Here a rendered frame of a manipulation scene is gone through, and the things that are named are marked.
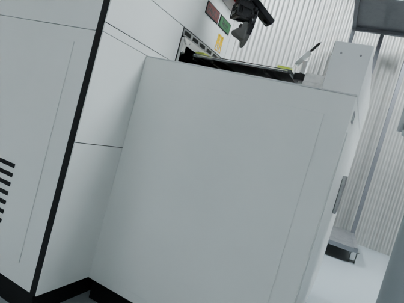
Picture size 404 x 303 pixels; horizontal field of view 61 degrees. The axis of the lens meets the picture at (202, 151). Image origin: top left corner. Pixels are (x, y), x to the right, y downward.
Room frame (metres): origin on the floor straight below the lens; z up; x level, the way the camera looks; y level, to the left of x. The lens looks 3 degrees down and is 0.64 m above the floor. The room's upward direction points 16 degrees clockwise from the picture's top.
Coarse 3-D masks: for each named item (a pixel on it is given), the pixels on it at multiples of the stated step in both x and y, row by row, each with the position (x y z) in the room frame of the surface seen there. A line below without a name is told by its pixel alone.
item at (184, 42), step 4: (180, 40) 1.24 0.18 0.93; (184, 40) 1.24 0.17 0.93; (188, 40) 1.26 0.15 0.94; (180, 44) 1.24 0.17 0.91; (184, 44) 1.25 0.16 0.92; (188, 44) 1.27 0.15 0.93; (192, 44) 1.30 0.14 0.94; (180, 48) 1.24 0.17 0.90; (184, 48) 1.25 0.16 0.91; (188, 48) 1.29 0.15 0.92; (192, 48) 1.30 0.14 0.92; (196, 48) 1.33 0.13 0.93; (180, 52) 1.24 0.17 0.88; (184, 52) 1.26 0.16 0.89; (192, 52) 1.34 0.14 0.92; (196, 52) 1.33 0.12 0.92; (200, 52) 1.36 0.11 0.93; (204, 52) 1.39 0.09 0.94; (176, 56) 1.24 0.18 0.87; (180, 56) 1.24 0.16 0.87; (176, 60) 1.24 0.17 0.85; (180, 60) 1.25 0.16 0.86; (184, 60) 1.27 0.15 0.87
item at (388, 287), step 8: (400, 224) 1.08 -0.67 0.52; (400, 232) 1.06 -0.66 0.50; (400, 240) 1.05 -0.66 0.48; (400, 248) 1.04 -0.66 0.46; (392, 256) 1.07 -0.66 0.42; (400, 256) 1.03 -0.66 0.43; (392, 264) 1.05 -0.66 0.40; (400, 264) 1.02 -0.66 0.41; (392, 272) 1.04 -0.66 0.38; (400, 272) 1.01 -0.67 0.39; (384, 280) 1.07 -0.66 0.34; (392, 280) 1.03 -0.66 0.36; (400, 280) 1.01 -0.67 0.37; (384, 288) 1.05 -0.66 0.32; (392, 288) 1.02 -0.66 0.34; (400, 288) 1.00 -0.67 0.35; (384, 296) 1.04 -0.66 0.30; (392, 296) 1.02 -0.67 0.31; (400, 296) 1.00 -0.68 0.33
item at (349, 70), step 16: (336, 48) 0.92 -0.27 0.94; (352, 48) 0.90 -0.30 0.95; (368, 48) 0.89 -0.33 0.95; (336, 64) 0.91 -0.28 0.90; (352, 64) 0.90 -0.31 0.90; (368, 64) 0.88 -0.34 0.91; (336, 80) 0.91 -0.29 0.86; (352, 80) 0.89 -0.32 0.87; (368, 80) 1.05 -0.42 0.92; (368, 96) 1.34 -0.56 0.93
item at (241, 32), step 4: (244, 24) 1.31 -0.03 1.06; (248, 24) 1.31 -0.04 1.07; (236, 28) 1.30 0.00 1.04; (240, 28) 1.30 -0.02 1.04; (244, 28) 1.31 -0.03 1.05; (236, 32) 1.30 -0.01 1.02; (240, 32) 1.31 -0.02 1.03; (244, 32) 1.31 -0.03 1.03; (240, 36) 1.31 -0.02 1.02; (244, 36) 1.31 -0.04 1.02; (248, 36) 1.31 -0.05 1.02; (244, 40) 1.31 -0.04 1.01; (244, 44) 1.33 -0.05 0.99
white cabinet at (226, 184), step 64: (128, 128) 1.09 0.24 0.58; (192, 128) 0.99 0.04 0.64; (256, 128) 0.92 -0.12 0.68; (320, 128) 0.85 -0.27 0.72; (128, 192) 1.06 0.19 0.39; (192, 192) 0.97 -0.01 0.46; (256, 192) 0.90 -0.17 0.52; (320, 192) 0.83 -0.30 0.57; (128, 256) 1.03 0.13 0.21; (192, 256) 0.95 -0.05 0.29; (256, 256) 0.88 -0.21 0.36; (320, 256) 1.37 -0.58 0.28
